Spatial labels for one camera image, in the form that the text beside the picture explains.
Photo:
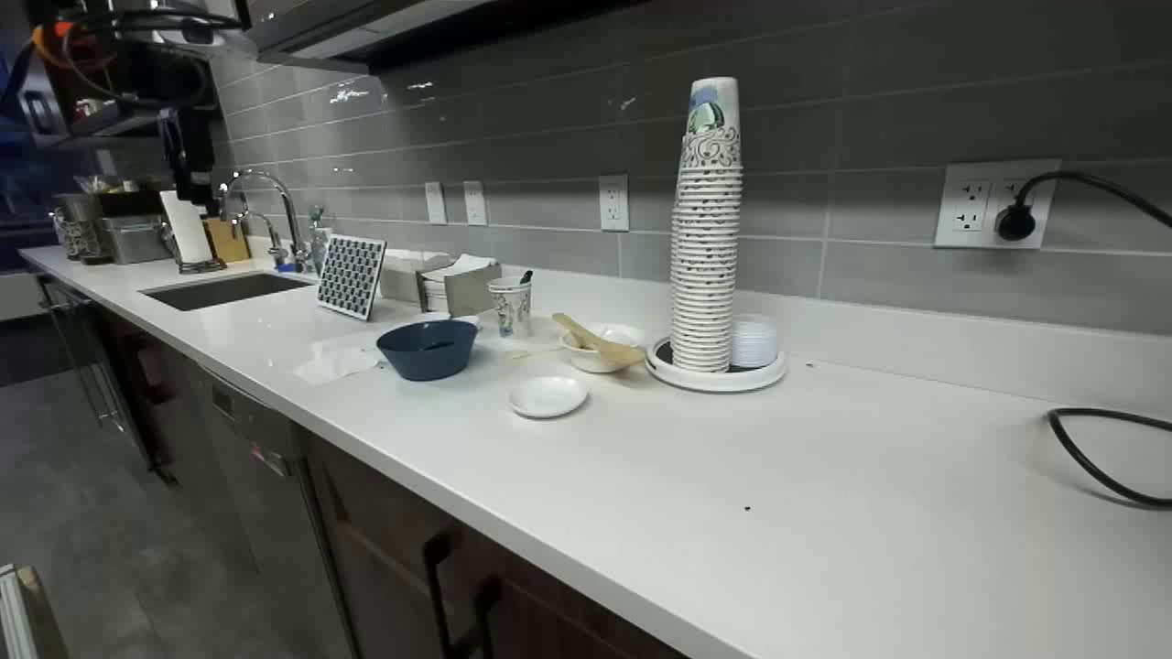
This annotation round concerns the tall paper cup stack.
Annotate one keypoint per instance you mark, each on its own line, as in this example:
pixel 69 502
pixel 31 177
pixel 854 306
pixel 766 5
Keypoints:
pixel 706 223

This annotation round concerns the white wall power outlet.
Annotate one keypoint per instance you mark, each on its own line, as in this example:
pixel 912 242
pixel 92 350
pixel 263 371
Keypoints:
pixel 977 194

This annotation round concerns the kitchen sink basin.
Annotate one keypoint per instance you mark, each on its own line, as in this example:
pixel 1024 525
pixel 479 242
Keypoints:
pixel 220 290

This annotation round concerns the checkered calibration board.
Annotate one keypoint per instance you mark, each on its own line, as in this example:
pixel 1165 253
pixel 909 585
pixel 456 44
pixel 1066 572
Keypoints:
pixel 351 275

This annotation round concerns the chrome sink faucet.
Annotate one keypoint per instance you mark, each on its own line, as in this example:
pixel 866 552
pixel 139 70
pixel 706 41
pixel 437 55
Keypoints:
pixel 264 199

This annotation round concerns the metal napkin holder box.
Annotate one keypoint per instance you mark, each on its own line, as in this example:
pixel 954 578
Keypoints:
pixel 443 282

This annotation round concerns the dark blue bowl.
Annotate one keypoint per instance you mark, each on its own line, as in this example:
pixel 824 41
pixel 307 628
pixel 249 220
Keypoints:
pixel 430 350

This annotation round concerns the small white plate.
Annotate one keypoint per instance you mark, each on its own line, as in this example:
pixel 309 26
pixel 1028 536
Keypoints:
pixel 546 397

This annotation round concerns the white bowl with wooden spoon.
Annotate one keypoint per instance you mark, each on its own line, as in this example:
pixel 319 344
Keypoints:
pixel 586 359

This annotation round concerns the clear plastic sheet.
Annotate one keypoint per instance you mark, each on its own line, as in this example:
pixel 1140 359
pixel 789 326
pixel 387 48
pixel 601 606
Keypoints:
pixel 335 359

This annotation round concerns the wooden spoon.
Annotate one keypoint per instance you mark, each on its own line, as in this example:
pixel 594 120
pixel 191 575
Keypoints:
pixel 605 350

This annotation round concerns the white light switch plate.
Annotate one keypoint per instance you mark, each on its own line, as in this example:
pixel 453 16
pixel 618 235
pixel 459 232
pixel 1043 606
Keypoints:
pixel 613 204

